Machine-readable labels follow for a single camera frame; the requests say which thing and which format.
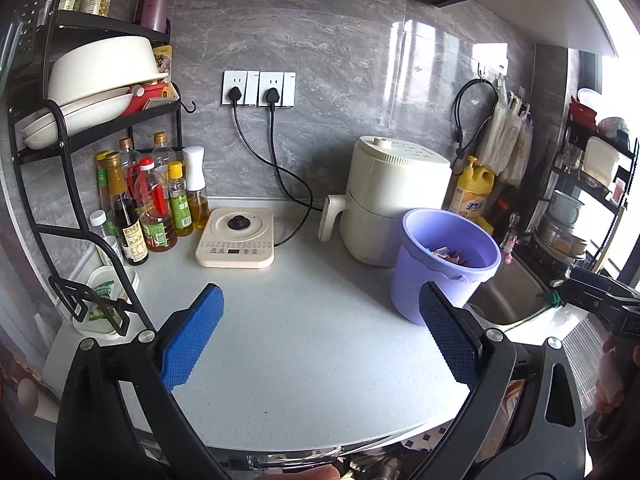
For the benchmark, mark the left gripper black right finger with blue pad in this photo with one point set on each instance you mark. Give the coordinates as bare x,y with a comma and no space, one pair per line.
545,438

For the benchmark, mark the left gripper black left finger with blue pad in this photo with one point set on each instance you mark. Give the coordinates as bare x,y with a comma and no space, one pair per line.
95,437

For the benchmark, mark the person's right hand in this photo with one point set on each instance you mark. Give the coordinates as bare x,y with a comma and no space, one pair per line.
610,390

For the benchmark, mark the right black shelf rack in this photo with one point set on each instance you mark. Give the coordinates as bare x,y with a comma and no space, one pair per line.
595,162

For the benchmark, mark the green sachet in tray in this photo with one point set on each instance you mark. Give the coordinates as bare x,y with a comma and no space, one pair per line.
105,289

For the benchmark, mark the dark soy sauce bottle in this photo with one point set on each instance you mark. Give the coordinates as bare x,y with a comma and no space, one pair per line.
130,233

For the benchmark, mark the yellow detergent bottle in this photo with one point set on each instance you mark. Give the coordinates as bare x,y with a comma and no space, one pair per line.
473,188

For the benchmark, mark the purple plastic bucket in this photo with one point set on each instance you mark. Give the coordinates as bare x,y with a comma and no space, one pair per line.
441,247

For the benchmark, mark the hanging white bags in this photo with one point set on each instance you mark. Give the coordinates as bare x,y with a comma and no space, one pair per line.
505,145

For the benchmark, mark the small white cap bottle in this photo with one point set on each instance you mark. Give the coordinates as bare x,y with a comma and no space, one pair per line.
102,226

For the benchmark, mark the yellow cap green label bottle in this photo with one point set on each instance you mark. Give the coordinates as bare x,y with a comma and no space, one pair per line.
178,200

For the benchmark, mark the cream induction cooker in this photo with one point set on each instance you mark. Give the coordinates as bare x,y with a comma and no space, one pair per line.
237,238

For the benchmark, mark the red cap oil bottle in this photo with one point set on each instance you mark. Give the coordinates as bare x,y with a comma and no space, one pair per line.
151,195

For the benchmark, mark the white top oil sprayer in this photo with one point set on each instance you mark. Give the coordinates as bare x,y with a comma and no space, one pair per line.
193,161

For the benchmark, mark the green label tall bottle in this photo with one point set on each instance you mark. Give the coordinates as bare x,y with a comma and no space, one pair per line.
104,192

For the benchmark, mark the cream air fryer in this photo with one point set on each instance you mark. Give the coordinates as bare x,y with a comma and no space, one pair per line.
387,177

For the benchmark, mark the gold cap clear bottle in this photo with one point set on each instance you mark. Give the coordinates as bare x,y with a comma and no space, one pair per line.
162,153
130,159

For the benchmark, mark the gold cap clear bottle rear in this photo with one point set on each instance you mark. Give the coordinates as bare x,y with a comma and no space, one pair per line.
162,153

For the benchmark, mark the red container on rack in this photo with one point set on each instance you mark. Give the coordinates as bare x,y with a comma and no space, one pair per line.
142,95

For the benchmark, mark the white bowl on rack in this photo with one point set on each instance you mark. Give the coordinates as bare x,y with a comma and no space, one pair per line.
101,66

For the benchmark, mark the pink bottle on rack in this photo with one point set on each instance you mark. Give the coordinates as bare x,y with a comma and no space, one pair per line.
154,15

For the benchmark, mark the white wall socket panel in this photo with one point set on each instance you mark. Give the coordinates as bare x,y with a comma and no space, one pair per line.
254,86

